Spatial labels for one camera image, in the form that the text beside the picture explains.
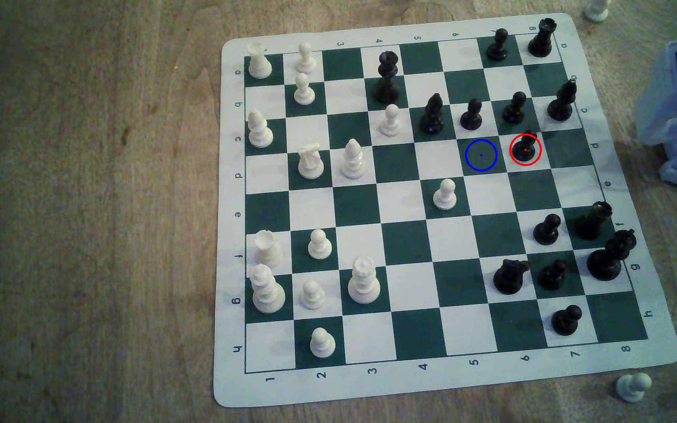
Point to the green and white chessboard mat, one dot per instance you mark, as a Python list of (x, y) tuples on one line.
[(406, 241)]

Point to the black bishop chess piece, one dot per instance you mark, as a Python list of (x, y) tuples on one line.
[(562, 106), (432, 117)]

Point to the white bishop chess piece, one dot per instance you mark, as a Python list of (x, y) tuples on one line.
[(260, 132), (353, 163)]

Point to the black king chess piece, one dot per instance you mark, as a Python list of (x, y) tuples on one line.
[(606, 261)]

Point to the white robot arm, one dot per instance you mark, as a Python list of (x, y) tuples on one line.
[(664, 100)]

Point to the white knight chess piece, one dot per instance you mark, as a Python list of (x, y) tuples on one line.
[(310, 164)]

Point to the black pawn chess piece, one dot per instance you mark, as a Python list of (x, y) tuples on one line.
[(525, 151), (565, 322), (552, 277), (471, 118), (514, 111), (546, 232), (497, 48)]

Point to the white pawn chess piece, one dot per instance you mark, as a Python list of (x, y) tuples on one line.
[(597, 10), (322, 345), (632, 388), (391, 123), (304, 91), (445, 197), (319, 247), (312, 297), (306, 60)]

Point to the black rook chess piece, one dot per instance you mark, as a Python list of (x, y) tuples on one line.
[(541, 41), (590, 223)]

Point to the white rook chess piece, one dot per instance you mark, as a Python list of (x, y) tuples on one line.
[(259, 63), (268, 250)]

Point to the black queen chess piece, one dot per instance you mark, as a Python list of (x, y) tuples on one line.
[(386, 82)]

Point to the black knight chess piece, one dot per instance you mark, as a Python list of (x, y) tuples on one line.
[(509, 279)]

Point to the white queen chess piece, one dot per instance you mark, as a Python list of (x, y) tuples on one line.
[(364, 285)]

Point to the white king chess piece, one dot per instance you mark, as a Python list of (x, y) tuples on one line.
[(267, 294)]

